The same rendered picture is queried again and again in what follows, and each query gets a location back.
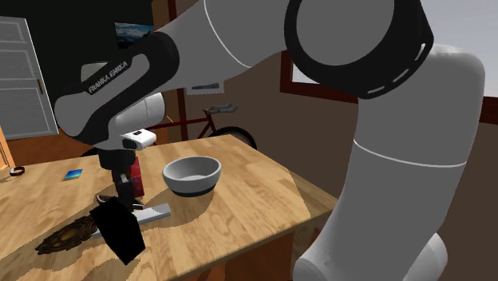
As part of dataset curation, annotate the wooden table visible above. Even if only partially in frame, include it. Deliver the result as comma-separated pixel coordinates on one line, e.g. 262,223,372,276
0,133,338,281

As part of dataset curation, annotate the red-brown framed window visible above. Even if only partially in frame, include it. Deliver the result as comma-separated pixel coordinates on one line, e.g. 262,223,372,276
279,49,498,126

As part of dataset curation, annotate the grey bowl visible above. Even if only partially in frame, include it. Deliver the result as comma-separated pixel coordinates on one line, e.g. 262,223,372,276
162,156,223,198

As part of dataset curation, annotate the grey flat bar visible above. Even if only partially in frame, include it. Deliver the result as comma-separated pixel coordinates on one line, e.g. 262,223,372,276
92,202,172,239

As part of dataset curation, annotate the blue wall picture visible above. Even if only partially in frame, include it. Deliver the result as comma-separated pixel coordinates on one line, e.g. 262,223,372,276
114,22,155,50

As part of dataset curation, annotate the red bicycle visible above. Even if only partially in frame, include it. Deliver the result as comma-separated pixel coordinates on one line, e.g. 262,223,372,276
79,102,258,157

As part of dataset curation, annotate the red box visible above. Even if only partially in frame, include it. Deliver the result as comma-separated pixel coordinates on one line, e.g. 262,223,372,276
129,155,145,198

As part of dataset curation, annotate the white panelled door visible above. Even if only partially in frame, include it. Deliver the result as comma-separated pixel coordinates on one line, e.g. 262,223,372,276
0,15,60,141

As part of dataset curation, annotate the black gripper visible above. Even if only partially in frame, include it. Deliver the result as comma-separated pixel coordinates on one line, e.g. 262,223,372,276
97,147,138,209

